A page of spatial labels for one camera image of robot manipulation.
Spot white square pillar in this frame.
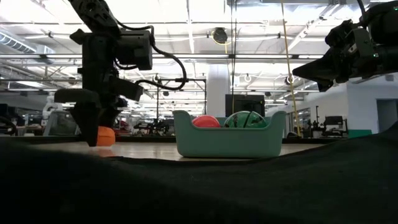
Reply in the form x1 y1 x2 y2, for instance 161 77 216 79
206 63 231 118

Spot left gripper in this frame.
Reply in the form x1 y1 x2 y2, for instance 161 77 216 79
53 28 146 147

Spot black background rig frame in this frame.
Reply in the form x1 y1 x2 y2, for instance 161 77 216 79
156 77 208 118

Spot red toy bell pepper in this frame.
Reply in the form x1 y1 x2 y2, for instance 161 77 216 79
192 114 221 129

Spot orange toy pumpkin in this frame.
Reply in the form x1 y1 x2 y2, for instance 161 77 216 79
96 126 116 147

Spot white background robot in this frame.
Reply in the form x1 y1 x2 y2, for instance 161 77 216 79
42 96 63 121

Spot black background robot arms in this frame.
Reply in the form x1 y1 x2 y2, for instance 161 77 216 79
133 119 174 136

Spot black hanging power cable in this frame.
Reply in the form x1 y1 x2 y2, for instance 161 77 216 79
230 0 238 116

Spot black ceiling cable reel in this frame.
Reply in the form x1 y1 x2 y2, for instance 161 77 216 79
212 27 229 45

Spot teal plastic tub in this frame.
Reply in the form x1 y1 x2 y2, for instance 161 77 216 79
172 110 287 159

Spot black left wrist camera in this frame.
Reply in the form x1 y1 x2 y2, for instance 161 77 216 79
116 29 154 71

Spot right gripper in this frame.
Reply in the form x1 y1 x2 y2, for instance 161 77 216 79
292 19 398 93

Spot long ceiling light rail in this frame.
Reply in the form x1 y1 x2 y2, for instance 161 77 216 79
0 52 326 60

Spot green box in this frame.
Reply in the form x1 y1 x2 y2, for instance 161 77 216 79
347 129 373 139

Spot grey door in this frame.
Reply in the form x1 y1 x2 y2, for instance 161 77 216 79
376 98 398 133

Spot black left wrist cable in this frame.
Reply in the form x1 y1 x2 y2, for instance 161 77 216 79
114 19 188 91

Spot black cloth napkin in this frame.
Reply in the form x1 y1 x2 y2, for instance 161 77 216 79
0 121 398 224

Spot green toy watermelon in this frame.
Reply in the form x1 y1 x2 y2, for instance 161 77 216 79
223 111 268 129

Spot black background monitor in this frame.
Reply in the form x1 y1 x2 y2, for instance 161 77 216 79
323 115 349 138

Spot yellow hanging cable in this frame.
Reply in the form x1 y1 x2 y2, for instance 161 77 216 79
280 0 302 136

